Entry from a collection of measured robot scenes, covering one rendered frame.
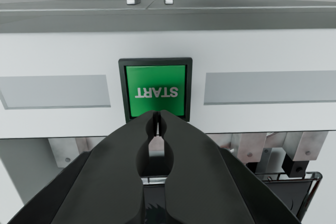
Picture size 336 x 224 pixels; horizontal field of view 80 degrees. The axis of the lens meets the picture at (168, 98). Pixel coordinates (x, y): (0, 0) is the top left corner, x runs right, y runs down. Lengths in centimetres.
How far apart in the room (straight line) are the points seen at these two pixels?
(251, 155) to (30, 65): 27
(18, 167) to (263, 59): 26
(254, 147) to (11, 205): 29
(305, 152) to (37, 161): 35
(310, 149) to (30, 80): 33
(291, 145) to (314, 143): 3
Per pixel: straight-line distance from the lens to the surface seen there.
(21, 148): 28
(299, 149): 33
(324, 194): 61
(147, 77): 16
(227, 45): 16
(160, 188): 34
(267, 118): 21
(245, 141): 29
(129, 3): 50
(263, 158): 41
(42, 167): 31
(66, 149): 30
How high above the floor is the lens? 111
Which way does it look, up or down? 63 degrees down
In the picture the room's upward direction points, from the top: 176 degrees clockwise
